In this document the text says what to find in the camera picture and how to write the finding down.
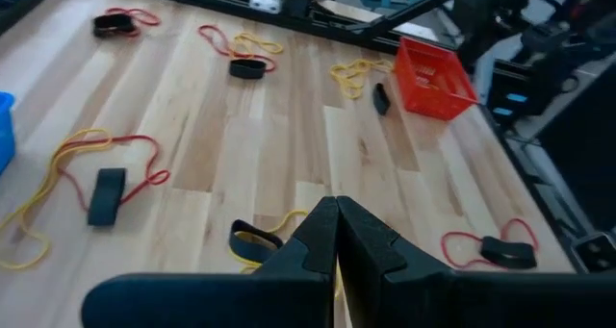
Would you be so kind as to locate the red rubber band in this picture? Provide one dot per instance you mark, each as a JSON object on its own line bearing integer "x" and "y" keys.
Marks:
{"x": 219, "y": 46}
{"x": 149, "y": 16}
{"x": 156, "y": 176}

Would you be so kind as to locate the black binder clip with band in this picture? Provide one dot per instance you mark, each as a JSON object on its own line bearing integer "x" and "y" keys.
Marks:
{"x": 443, "y": 248}

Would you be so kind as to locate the red plastic basket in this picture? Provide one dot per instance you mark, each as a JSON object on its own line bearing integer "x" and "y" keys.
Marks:
{"x": 423, "y": 94}

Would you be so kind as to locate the black box blue labels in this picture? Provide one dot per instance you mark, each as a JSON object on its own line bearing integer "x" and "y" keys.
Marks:
{"x": 529, "y": 78}

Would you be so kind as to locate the black aluminium table frame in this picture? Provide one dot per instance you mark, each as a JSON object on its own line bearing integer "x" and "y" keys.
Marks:
{"x": 216, "y": 3}

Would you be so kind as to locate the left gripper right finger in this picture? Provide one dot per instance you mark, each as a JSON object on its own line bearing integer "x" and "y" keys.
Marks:
{"x": 433, "y": 304}

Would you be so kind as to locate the blue plastic basket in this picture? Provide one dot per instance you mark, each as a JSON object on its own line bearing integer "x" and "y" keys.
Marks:
{"x": 6, "y": 135}

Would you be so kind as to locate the small black clip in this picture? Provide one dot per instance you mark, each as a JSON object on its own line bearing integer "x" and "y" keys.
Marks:
{"x": 106, "y": 198}

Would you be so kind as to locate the yellow rubber band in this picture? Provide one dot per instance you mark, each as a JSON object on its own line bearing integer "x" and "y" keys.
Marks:
{"x": 349, "y": 75}
{"x": 58, "y": 157}
{"x": 289, "y": 217}
{"x": 269, "y": 44}

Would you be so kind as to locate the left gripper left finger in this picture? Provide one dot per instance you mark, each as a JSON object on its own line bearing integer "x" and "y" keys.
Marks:
{"x": 216, "y": 304}

